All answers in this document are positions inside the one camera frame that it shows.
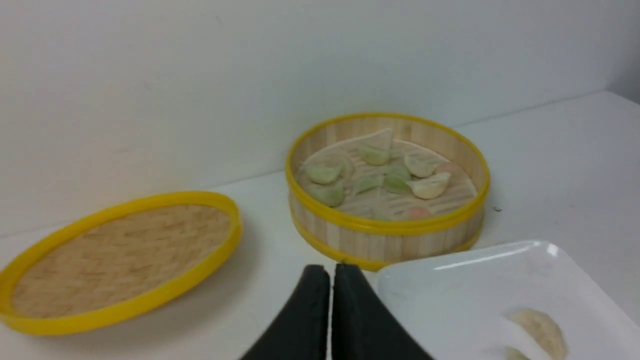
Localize cream dumpling front right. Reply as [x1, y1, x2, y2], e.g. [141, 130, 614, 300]
[406, 172, 451, 200]

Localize white dumpling large pleated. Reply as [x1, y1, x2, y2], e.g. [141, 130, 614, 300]
[507, 307, 569, 360]

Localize green dumpling small middle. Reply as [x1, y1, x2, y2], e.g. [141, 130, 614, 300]
[350, 174, 385, 196]

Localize bamboo steamer basket yellow rim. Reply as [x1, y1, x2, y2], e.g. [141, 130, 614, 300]
[285, 112, 490, 272]

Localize pink dumpling centre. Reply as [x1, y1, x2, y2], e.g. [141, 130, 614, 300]
[401, 205, 434, 221]

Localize green dumpling back left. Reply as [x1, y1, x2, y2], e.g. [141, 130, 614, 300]
[302, 163, 343, 185]

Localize green dumpling front centre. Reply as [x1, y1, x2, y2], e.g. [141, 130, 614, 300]
[382, 173, 412, 195]

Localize white steamer liner cloth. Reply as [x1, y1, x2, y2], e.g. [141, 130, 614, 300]
[294, 128, 478, 221]

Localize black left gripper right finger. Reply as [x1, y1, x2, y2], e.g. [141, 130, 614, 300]
[331, 263, 432, 360]

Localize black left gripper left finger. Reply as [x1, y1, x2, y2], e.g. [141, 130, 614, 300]
[242, 264, 331, 360]

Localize white square plate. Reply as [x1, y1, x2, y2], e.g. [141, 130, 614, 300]
[375, 241, 640, 360]

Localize green dumpling far left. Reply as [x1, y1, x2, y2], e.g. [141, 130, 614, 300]
[306, 181, 345, 208]

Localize bamboo steamer lid yellow rim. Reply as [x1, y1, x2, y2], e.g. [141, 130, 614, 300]
[1, 191, 243, 337]

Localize green dumpling back centre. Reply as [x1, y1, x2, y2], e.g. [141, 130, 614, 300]
[358, 143, 391, 167]

